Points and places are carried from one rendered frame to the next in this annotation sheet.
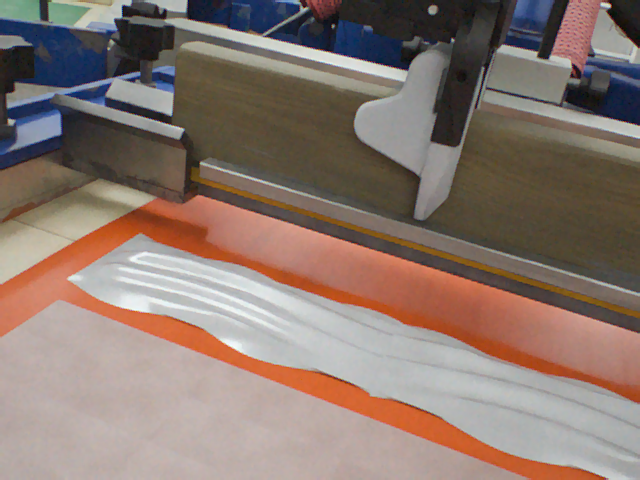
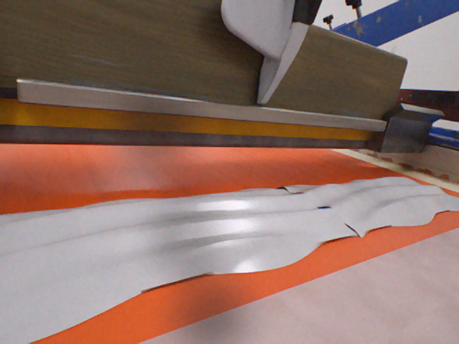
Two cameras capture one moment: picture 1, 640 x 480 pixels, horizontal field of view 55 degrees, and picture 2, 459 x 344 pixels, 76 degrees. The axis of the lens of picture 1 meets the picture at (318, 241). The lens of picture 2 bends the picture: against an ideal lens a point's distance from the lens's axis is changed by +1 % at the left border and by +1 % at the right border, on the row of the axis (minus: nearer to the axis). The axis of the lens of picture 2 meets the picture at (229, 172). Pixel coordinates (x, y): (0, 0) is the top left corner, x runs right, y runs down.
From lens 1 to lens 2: 27 cm
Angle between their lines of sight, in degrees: 48
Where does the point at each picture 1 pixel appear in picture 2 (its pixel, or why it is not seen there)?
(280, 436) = (430, 314)
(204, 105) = not seen: outside the picture
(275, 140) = (117, 44)
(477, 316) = (282, 170)
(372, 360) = (332, 212)
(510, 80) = not seen: hidden behind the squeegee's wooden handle
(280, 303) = (216, 209)
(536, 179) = (319, 59)
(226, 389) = (338, 315)
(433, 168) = (291, 48)
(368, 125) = (237, 11)
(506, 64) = not seen: hidden behind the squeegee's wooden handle
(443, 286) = (243, 163)
